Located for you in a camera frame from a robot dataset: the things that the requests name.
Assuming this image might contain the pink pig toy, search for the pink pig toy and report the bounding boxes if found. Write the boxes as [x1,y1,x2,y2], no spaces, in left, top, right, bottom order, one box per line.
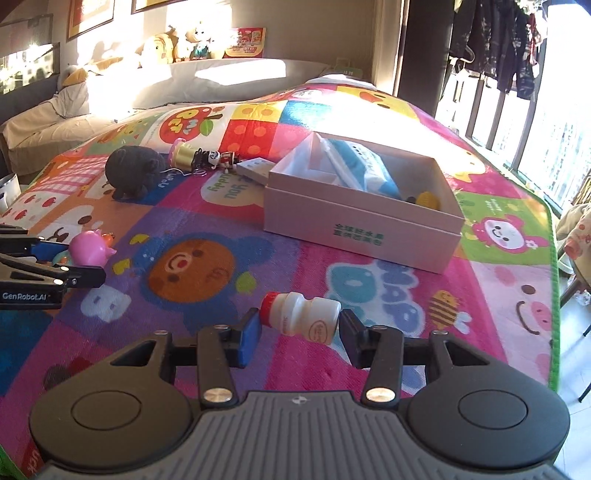
[68,230,117,267]

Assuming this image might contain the white yogurt drink bottle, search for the white yogurt drink bottle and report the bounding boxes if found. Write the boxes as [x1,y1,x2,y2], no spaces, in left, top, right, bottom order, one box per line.
[259,292,342,345]

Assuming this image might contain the blue wet wipes pack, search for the blue wet wipes pack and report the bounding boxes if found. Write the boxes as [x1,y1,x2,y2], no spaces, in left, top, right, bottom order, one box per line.
[321,137,402,200]

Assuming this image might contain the colourful cartoon play mat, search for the colourful cartoon play mat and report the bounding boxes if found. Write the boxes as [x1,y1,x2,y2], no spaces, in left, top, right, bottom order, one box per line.
[1,82,570,479]

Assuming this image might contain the black plush toy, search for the black plush toy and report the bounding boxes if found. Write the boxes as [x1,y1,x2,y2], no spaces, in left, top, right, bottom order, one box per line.
[105,146,168,200]

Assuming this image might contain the white cardboard box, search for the white cardboard box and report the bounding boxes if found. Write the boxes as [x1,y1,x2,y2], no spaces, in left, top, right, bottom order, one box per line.
[263,133,465,273]

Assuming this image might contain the yellow round toy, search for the yellow round toy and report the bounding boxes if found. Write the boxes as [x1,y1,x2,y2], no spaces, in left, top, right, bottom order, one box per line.
[416,191,441,211]

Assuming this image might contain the yellow pink figurine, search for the yellow pink figurine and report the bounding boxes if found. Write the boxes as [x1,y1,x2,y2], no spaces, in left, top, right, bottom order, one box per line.
[168,138,197,172]

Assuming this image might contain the small white carton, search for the small white carton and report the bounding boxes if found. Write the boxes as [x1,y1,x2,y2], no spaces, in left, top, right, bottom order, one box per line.
[235,157,276,186]

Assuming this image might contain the black red figurine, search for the black red figurine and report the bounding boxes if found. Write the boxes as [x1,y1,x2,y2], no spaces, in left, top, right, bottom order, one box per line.
[191,148,240,173]

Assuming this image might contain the chair with floral cloth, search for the chair with floral cloth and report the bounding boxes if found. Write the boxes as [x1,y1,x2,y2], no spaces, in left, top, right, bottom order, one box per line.
[553,202,591,402]

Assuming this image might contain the orange plush toy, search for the orange plush toy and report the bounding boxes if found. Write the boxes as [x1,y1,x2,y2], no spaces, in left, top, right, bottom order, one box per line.
[137,29,178,68]

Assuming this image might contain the red framed picture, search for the red framed picture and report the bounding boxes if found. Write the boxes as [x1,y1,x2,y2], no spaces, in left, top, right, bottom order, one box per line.
[67,0,115,41]

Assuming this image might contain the white plush toy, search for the white plush toy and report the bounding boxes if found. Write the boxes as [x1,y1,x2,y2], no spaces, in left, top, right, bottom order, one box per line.
[185,23,223,60]

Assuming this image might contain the red card on sofa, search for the red card on sofa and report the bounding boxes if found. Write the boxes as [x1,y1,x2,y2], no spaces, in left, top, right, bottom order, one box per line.
[223,27,266,59]

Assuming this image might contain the hanging dark clothes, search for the hanging dark clothes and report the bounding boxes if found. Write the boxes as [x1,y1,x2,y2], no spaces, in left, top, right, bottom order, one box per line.
[449,0,545,100]

